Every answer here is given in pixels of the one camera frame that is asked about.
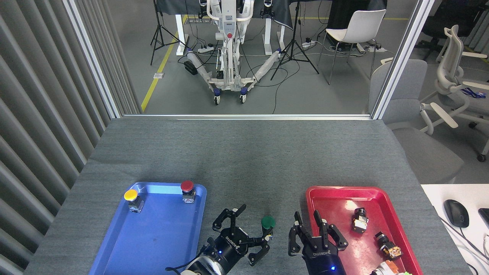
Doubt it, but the black white-bodied switch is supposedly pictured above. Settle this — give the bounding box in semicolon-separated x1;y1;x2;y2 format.
351;207;369;234

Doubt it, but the black tripod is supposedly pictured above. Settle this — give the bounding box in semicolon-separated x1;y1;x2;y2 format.
270;0;320;81
150;0;188;66

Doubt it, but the white mesh office chair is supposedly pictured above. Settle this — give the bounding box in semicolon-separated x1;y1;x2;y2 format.
419;25;489;162

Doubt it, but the silver frame post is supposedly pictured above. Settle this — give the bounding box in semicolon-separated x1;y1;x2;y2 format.
371;0;436;120
62;0;123;119

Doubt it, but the black knob switch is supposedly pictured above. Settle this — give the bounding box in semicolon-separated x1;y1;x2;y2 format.
374;231;404;261

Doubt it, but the blue plastic tray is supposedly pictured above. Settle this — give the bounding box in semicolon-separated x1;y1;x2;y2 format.
89;182;207;275

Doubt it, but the black office chair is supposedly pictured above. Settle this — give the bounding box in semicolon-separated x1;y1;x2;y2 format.
415;0;483;50

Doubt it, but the white desk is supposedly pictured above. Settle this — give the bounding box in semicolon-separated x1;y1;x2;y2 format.
420;184;489;275

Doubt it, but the green push button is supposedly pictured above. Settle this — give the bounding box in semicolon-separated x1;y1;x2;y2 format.
261;216;276;239

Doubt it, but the white plastic chair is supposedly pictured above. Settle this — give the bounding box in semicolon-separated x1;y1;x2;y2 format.
318;10;387;86

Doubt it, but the white table leg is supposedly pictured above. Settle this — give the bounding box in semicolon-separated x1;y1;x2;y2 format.
263;17;285;56
175;15;190;56

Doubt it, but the red push button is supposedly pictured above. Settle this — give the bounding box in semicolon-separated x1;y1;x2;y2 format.
180;181;196;204

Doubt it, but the white stand on wheels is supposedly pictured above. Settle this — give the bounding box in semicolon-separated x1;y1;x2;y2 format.
186;0;283;105

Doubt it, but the black computer mouse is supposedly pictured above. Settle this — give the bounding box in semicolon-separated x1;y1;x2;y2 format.
443;199;470;229

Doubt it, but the yellow push button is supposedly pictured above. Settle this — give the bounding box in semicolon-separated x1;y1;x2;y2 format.
124;189;144;213

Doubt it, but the grey upholstered chair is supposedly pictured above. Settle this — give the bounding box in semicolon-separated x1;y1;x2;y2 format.
368;59;465;184

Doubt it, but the silver frame rail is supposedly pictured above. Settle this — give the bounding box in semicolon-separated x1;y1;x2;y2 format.
122;113;373;121

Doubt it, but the red plastic tray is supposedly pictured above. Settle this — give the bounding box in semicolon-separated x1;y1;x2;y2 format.
306;186;424;275

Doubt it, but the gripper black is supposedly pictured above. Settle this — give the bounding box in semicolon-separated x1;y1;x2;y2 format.
207;204;274;267
288;210;348;275

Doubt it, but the blue lanyard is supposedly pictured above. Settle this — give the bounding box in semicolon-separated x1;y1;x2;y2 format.
461;87;487;99

